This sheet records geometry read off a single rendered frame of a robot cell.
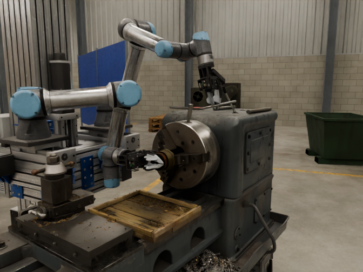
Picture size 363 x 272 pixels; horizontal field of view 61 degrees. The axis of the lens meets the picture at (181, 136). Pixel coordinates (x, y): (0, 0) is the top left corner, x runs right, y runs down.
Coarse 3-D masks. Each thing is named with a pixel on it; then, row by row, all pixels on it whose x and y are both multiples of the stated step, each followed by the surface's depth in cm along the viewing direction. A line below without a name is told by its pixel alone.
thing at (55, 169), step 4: (60, 164) 99; (48, 168) 97; (52, 168) 97; (56, 168) 98; (60, 168) 98; (64, 168) 100; (44, 172) 97; (48, 172) 97; (52, 172) 97; (56, 172) 97; (60, 172) 98; (64, 172) 99
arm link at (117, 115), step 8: (112, 112) 153; (120, 112) 151; (112, 120) 152; (120, 120) 152; (112, 128) 152; (120, 128) 152; (112, 136) 152; (120, 136) 153; (112, 144) 152; (120, 144) 155
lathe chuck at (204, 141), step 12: (180, 132) 139; (192, 132) 135; (204, 132) 138; (156, 144) 148; (180, 144) 139; (192, 144) 136; (204, 144) 133; (216, 156) 139; (180, 168) 141; (192, 168) 137; (204, 168) 133; (180, 180) 142; (192, 180) 138; (204, 180) 141
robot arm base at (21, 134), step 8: (24, 120) 137; (32, 120) 138; (40, 120) 140; (24, 128) 137; (32, 128) 138; (40, 128) 139; (48, 128) 143; (16, 136) 139; (24, 136) 137; (32, 136) 137; (40, 136) 139; (48, 136) 142
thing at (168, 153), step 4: (160, 152) 132; (164, 152) 131; (168, 152) 132; (160, 156) 128; (164, 156) 129; (168, 156) 130; (172, 156) 132; (152, 160) 131; (164, 160) 128; (168, 160) 130; (172, 160) 132; (164, 164) 128; (168, 164) 130; (172, 164) 132; (160, 168) 129; (164, 168) 130; (168, 168) 133
